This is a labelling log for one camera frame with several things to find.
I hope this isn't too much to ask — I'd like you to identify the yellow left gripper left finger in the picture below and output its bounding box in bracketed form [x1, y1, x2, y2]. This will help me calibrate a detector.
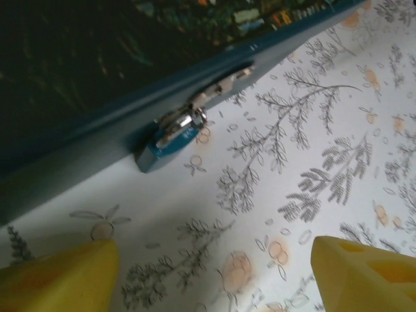
[0, 239, 120, 312]

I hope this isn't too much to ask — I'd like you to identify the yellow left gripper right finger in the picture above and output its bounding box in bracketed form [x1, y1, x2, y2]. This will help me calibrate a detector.
[311, 235, 416, 312]

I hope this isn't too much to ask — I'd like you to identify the blue padlock with silver shackle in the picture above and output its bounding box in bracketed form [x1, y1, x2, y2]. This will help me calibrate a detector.
[135, 107, 209, 173]

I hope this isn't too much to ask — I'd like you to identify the blue box with painted lid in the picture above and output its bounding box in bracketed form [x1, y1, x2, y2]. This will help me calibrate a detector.
[0, 0, 372, 227]

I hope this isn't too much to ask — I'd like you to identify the silver metal hasp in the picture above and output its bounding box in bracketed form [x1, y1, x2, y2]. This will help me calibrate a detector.
[190, 63, 255, 109]

